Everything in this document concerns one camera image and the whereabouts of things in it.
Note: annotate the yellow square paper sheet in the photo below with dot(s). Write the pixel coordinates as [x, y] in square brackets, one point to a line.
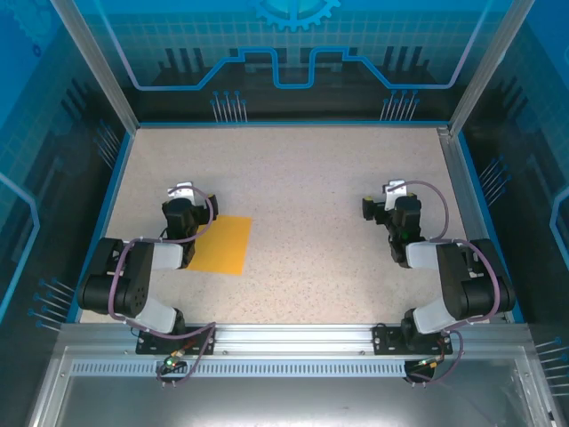
[226, 244]

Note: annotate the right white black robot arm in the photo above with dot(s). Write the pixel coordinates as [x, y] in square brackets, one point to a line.
[453, 276]

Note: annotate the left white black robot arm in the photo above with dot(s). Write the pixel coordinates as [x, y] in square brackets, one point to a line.
[142, 267]

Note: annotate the grey sheet metal tray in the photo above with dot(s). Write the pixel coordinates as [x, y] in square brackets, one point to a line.
[284, 400]

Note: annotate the blue printed right side panel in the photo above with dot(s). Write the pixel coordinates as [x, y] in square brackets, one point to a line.
[533, 155]

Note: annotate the blue printed panel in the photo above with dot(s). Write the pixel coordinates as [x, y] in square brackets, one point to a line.
[284, 44]
[35, 155]
[533, 155]

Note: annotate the blue printed left side panel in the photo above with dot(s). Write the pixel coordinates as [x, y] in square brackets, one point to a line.
[35, 155]

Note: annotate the blue printed back panel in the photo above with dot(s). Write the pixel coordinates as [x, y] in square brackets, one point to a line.
[284, 44]

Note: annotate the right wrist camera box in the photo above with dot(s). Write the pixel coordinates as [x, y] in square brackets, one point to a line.
[395, 189]

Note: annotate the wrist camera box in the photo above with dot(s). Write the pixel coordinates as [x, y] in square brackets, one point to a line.
[395, 189]
[182, 190]

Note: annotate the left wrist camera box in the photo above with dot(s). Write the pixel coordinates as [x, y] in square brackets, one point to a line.
[182, 190]

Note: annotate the aluminium side rail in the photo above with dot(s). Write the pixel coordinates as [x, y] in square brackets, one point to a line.
[453, 169]

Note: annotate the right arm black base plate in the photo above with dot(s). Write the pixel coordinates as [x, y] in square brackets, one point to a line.
[387, 340]

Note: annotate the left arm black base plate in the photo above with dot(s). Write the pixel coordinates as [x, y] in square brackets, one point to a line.
[151, 342]

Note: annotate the right aluminium frame post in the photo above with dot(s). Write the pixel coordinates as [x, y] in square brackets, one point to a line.
[484, 80]

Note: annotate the aluminium frame post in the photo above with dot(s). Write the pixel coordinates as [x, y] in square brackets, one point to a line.
[95, 66]
[484, 80]

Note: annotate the aluminium mounting rail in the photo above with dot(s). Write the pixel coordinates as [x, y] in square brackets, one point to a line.
[293, 338]

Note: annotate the left aluminium frame post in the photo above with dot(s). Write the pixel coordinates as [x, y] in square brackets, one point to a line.
[95, 66]

